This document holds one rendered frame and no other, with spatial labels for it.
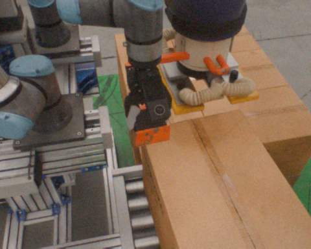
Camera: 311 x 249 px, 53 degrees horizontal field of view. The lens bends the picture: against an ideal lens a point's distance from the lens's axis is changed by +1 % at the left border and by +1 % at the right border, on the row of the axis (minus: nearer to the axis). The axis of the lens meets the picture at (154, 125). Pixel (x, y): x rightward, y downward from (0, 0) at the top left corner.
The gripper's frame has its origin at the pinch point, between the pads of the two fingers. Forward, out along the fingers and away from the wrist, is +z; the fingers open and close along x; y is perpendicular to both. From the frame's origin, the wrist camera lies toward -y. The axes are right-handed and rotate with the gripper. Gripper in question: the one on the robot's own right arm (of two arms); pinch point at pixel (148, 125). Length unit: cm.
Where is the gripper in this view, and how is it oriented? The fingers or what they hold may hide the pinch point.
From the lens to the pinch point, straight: 78.1
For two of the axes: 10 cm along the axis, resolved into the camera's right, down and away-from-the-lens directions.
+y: -2.6, -7.1, 6.5
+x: -9.7, 1.9, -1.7
